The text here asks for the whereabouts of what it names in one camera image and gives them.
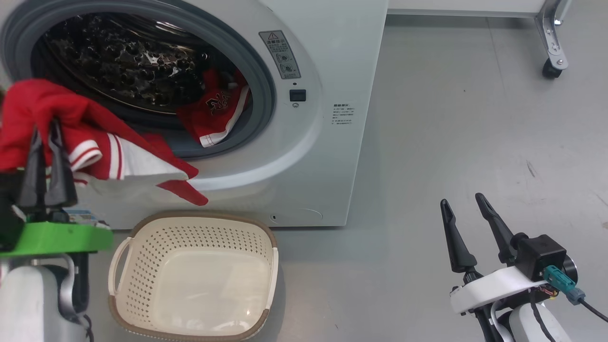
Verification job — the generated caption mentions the cream perforated laundry basket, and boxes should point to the cream perforated laundry basket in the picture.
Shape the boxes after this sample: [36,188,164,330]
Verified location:
[108,211,279,342]

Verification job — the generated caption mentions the teal-plug right camera cable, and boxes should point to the teal-plug right camera cable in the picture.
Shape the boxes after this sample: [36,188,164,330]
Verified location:
[543,265,608,323]

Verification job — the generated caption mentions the blue energy label sticker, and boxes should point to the blue energy label sticker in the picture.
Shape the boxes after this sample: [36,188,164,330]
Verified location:
[62,209,109,228]

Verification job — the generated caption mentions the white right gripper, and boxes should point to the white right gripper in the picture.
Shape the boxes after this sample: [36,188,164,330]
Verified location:
[440,192,551,314]

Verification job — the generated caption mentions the black caster wheel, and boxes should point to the black caster wheel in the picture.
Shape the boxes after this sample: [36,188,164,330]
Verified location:
[542,59,564,79]

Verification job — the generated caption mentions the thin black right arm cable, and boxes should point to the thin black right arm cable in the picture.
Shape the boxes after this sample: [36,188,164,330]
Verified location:
[530,302,557,342]

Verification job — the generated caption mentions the white front-load washing machine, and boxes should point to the white front-load washing machine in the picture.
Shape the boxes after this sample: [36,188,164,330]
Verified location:
[0,0,389,231]

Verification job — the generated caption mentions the red jersey striped cuffs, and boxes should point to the red jersey striped cuffs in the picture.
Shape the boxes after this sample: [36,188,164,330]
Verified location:
[0,78,209,206]

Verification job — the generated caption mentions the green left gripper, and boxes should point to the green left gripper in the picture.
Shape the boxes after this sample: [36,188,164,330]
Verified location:
[0,119,114,258]

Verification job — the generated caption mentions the red shorts white trim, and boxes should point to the red shorts white trim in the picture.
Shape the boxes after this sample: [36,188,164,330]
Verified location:
[176,66,251,149]

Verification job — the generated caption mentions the white partition panel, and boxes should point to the white partition panel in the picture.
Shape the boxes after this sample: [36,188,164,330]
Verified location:
[387,0,573,79]

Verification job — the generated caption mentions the grey warning label sticker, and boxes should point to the grey warning label sticker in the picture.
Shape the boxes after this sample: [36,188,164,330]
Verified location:
[259,31,301,79]

